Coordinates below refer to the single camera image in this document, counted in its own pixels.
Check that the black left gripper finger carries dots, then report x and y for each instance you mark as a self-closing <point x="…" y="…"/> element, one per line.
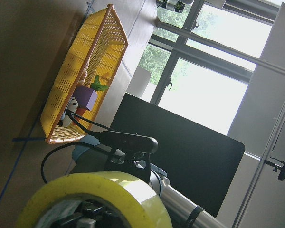
<point x="89" y="214"/>

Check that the yellow tape roll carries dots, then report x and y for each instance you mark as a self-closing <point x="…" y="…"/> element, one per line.
<point x="133" y="200"/>

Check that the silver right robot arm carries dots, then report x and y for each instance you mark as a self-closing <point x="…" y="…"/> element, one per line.
<point x="91" y="157"/>

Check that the yellow plastic basket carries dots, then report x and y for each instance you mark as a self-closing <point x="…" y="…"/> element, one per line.
<point x="100" y="43"/>

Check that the black monitor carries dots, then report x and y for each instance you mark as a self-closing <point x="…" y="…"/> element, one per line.
<point x="200" y="162"/>

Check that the purple cube block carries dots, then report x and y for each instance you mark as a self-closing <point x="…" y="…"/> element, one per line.
<point x="86" y="97"/>

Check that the toy carrot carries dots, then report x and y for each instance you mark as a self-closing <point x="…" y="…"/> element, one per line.
<point x="97" y="86"/>

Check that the toy croissant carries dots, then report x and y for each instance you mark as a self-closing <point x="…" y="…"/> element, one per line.
<point x="83" y="75"/>

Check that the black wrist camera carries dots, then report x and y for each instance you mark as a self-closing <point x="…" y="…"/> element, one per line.
<point x="127" y="141"/>

